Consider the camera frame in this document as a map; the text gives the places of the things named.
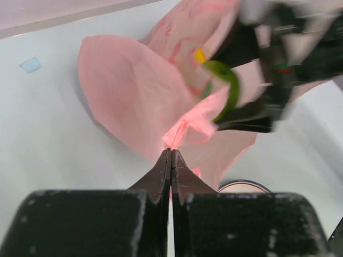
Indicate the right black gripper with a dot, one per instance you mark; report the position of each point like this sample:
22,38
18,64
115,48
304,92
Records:
295,43

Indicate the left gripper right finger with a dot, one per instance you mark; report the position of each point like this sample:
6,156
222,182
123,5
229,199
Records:
207,223

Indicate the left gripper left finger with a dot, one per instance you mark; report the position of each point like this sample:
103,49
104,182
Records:
132,222

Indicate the green fake guava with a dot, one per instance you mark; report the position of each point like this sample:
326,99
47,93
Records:
223,72

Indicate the round printed plate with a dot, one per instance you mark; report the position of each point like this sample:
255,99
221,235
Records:
243,186

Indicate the pink plastic bag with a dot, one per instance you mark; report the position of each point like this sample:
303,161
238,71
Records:
152,94

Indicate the yellow fake banana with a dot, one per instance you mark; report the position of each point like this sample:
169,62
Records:
200,56

